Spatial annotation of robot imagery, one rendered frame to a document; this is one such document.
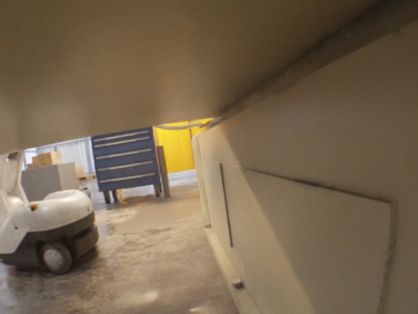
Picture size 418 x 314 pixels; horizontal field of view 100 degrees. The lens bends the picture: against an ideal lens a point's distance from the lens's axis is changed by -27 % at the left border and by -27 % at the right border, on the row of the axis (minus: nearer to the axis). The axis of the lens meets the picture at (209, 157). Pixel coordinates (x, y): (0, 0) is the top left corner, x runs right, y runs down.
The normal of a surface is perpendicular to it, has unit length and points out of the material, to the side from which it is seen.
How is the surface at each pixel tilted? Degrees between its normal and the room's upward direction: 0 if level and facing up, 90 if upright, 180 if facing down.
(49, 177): 90
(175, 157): 90
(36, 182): 90
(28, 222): 90
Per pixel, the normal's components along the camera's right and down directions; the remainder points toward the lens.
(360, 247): -0.98, 0.15
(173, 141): 0.15, 0.03
